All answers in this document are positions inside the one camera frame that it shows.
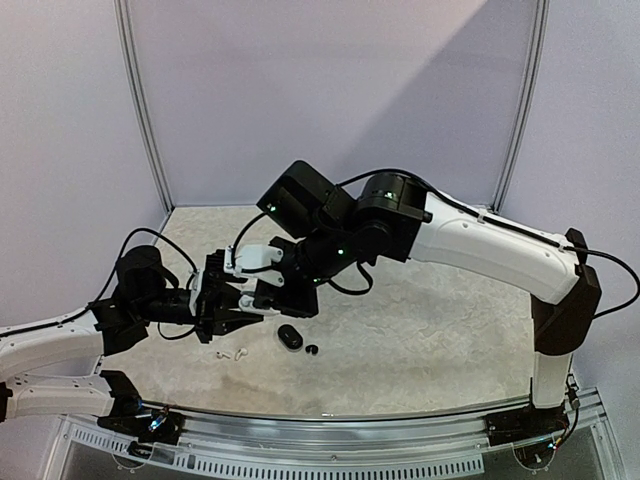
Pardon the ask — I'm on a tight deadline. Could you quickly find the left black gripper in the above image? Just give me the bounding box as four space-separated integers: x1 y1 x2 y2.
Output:
135 284 264 344

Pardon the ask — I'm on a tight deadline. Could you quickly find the white earbud charging case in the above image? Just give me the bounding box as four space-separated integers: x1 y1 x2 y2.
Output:
238 294 278 316

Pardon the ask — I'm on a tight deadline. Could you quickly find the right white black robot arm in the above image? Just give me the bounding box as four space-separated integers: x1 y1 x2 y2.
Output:
254 160 602 436

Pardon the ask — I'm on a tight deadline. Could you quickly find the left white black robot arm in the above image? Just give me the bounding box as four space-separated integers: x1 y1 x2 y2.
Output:
1 245 264 434

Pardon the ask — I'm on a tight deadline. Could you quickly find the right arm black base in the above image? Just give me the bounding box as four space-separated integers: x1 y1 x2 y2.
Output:
483 404 568 446

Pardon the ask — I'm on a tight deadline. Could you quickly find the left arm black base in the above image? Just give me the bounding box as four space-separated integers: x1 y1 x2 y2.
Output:
97 405 186 445

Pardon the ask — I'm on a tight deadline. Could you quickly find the black oval charging case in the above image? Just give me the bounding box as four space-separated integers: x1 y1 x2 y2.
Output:
277 324 304 351

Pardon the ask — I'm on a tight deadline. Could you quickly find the black earbud near black case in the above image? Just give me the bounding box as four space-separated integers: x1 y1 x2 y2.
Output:
305 344 319 355

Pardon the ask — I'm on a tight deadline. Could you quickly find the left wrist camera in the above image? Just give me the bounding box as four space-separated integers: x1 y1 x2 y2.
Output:
187 249 235 300

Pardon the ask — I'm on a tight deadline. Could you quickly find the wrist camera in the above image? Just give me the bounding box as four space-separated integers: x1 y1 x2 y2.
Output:
223 244 284 287
187 249 235 300

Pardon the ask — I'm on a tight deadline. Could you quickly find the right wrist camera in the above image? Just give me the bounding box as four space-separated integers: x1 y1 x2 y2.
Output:
223 244 284 287

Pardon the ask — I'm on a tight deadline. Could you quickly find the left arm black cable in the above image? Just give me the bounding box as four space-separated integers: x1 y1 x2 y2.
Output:
87 227 206 341

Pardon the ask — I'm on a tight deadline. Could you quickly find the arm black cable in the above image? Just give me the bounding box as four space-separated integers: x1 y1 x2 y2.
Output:
229 169 640 321
87 227 206 341

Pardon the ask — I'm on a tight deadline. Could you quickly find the aluminium front rail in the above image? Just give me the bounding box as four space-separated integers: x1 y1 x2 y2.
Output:
59 387 607 476

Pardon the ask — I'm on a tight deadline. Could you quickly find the left metal corner post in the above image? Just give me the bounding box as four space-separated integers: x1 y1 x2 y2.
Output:
114 0 175 214

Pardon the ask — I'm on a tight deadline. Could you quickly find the metal corner post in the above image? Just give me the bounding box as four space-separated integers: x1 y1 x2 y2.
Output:
114 0 175 214
491 0 549 213

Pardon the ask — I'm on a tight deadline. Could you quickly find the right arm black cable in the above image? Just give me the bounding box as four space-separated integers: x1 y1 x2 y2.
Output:
229 169 640 321

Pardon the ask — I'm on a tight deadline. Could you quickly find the right metal corner post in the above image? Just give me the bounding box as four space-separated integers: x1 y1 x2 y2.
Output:
491 0 549 213

